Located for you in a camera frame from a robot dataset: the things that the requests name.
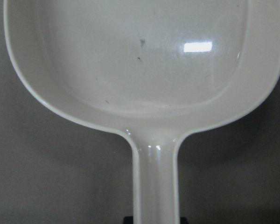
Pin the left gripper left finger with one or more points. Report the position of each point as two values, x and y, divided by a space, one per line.
128 220

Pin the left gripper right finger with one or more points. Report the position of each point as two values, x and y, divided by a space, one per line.
183 220

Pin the beige plastic dustpan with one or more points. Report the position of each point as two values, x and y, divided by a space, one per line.
152 71

